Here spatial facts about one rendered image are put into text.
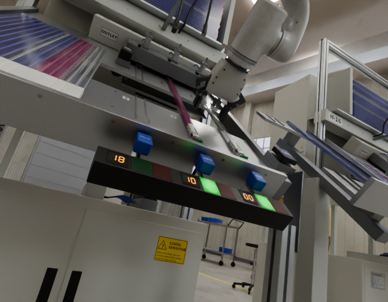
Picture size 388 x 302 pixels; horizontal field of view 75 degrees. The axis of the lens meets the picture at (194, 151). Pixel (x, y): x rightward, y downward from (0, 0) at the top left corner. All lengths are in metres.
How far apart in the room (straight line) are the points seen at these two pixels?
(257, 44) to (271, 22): 0.06
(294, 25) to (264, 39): 0.10
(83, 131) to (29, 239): 0.36
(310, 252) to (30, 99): 0.74
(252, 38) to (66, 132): 0.48
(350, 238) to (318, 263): 7.56
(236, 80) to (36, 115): 0.50
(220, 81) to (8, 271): 0.66
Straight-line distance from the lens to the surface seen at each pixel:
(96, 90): 0.54
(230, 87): 0.74
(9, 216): 0.71
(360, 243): 8.33
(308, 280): 0.83
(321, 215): 0.84
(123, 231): 0.71
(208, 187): 0.39
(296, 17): 0.77
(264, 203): 0.46
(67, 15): 1.28
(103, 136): 0.42
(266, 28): 0.69
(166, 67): 0.93
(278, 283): 0.56
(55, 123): 0.42
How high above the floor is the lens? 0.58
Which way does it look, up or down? 18 degrees up
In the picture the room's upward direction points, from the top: 12 degrees clockwise
